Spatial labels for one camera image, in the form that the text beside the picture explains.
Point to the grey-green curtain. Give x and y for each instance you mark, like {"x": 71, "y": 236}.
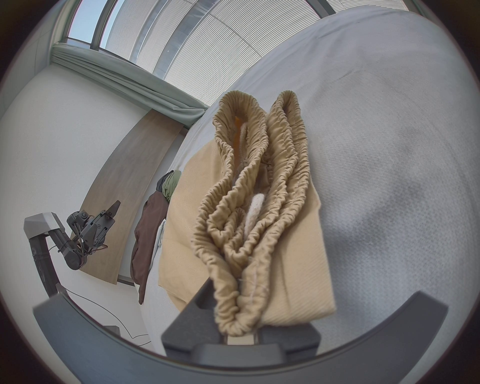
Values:
{"x": 127, "y": 80}

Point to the brown shorts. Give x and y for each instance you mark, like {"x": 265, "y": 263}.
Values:
{"x": 146, "y": 243}

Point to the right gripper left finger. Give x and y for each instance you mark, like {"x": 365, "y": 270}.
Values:
{"x": 191, "y": 326}

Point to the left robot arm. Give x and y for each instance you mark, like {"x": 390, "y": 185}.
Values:
{"x": 43, "y": 225}

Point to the green garment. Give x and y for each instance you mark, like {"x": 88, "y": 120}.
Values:
{"x": 173, "y": 185}

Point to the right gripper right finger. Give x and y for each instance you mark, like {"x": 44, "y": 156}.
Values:
{"x": 292, "y": 335}

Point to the black garment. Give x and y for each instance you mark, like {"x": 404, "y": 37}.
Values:
{"x": 162, "y": 183}

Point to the pale grey garment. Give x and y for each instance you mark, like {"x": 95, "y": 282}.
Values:
{"x": 159, "y": 243}

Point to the window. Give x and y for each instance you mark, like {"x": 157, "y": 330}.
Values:
{"x": 225, "y": 33}

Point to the tan shorts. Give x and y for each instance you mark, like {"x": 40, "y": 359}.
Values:
{"x": 262, "y": 210}

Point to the bed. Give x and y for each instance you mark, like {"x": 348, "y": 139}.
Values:
{"x": 393, "y": 168}

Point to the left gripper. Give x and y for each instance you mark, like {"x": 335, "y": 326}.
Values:
{"x": 96, "y": 230}

